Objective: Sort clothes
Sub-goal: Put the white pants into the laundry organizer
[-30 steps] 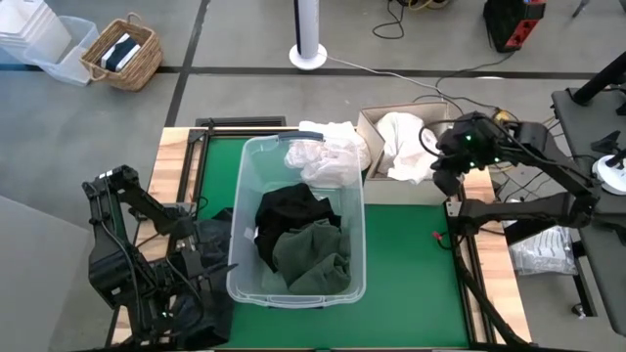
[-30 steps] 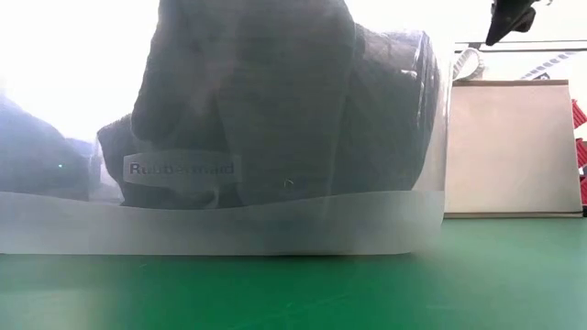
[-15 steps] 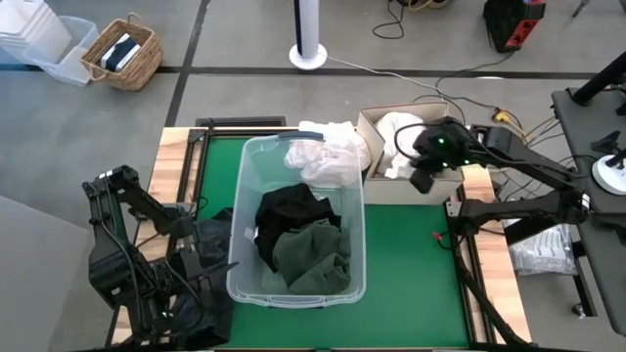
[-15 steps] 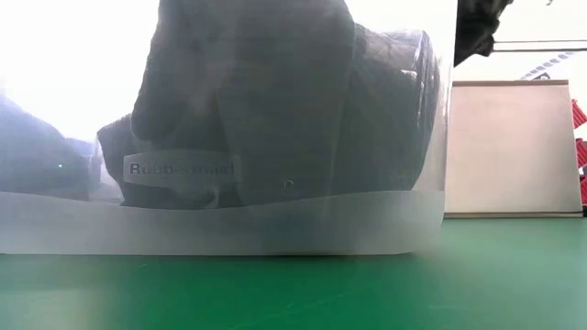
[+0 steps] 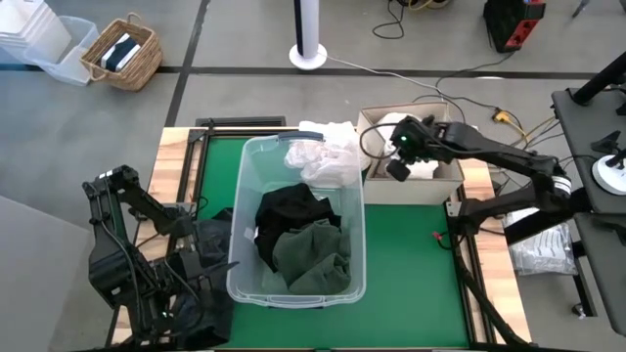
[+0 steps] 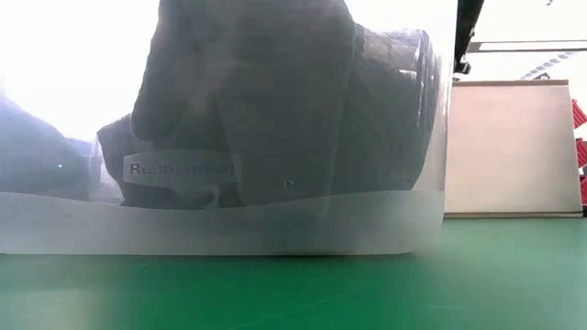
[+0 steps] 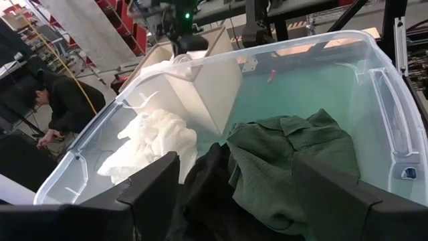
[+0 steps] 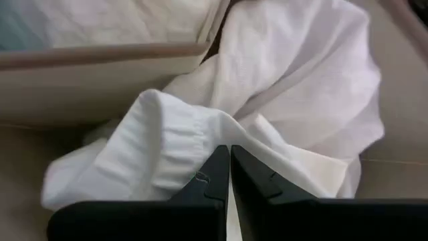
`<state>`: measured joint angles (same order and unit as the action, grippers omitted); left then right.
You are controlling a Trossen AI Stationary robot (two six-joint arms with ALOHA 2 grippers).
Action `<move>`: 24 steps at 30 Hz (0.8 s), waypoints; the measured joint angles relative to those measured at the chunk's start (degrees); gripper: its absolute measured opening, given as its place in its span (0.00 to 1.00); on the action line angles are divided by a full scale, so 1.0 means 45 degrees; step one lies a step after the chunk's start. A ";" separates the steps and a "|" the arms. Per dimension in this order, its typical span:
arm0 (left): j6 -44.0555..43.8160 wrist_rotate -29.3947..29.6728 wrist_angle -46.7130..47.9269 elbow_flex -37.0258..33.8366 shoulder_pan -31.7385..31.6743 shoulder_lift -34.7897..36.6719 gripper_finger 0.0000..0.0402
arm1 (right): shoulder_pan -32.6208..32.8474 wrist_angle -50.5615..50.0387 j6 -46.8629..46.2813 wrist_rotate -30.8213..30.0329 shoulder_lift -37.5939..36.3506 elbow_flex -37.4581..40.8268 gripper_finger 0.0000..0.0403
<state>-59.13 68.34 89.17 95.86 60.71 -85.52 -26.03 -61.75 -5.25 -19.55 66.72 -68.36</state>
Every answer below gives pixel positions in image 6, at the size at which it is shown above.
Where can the dark green garment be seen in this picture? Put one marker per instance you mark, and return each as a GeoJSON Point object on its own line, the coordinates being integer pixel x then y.
{"type": "Point", "coordinates": [390, 128]}

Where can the black garment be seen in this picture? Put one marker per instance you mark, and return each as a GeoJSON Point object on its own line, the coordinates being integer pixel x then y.
{"type": "Point", "coordinates": [114, 146]}

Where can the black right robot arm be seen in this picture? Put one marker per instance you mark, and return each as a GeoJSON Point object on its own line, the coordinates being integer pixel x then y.
{"type": "Point", "coordinates": [468, 27]}

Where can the red and black toolbox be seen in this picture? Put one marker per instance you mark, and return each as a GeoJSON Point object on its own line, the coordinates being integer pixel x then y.
{"type": "Point", "coordinates": [579, 114]}

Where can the clear plastic storage bin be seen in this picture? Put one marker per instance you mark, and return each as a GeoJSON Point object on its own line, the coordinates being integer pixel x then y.
{"type": "Point", "coordinates": [275, 229]}

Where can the dark grey garment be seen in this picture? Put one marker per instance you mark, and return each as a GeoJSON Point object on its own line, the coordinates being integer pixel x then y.
{"type": "Point", "coordinates": [257, 114]}

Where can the green table mat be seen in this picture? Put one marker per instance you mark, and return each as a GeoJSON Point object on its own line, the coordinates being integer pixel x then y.
{"type": "Point", "coordinates": [293, 293]}

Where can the cardboard box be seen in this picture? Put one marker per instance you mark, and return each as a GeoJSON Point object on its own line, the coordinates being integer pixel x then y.
{"type": "Point", "coordinates": [509, 151]}

